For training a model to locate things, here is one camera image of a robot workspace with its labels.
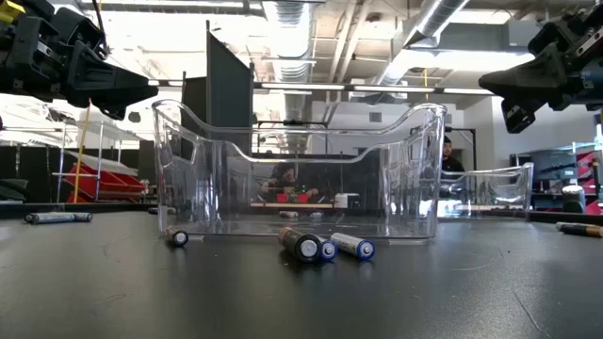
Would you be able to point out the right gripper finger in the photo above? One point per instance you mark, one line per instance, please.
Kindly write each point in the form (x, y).
(518, 117)
(527, 80)

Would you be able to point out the clear plastic bin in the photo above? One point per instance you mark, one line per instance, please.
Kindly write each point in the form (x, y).
(494, 188)
(212, 188)

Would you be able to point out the black battery with copper end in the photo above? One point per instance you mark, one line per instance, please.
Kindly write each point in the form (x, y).
(180, 238)
(299, 242)
(581, 230)
(153, 210)

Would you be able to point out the silver metal shelf rack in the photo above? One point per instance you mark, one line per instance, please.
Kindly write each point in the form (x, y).
(99, 150)

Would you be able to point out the yellow tag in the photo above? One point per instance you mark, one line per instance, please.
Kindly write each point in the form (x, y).
(9, 10)

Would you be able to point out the long ceiling light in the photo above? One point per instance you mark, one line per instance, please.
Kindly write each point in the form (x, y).
(165, 83)
(301, 86)
(466, 91)
(396, 88)

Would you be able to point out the dark monitor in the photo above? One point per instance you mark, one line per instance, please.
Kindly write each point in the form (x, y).
(553, 165)

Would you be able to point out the red storage bins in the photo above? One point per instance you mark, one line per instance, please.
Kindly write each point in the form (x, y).
(108, 186)

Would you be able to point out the person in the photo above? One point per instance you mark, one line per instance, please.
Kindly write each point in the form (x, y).
(285, 181)
(450, 162)

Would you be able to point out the red equipment rack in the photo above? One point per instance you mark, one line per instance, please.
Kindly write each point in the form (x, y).
(589, 165)

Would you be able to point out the grey round canister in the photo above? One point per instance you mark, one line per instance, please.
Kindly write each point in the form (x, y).
(574, 200)

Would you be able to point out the dark partition panel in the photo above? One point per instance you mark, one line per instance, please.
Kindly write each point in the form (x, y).
(226, 94)

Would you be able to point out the black office chair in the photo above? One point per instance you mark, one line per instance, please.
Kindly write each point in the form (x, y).
(11, 190)

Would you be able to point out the small red box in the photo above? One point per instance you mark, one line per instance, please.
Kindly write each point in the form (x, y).
(303, 198)
(282, 198)

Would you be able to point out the white box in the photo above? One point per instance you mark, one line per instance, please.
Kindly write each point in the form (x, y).
(346, 200)

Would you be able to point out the wooden workbench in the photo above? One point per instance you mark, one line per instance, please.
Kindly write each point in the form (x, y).
(292, 205)

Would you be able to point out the black metal frame stand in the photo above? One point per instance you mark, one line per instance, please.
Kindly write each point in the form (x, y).
(448, 129)

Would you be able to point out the silver ventilation duct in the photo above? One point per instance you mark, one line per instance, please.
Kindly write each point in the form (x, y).
(289, 47)
(438, 19)

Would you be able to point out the grey wall vent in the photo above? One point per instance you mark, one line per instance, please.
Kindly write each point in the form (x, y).
(375, 117)

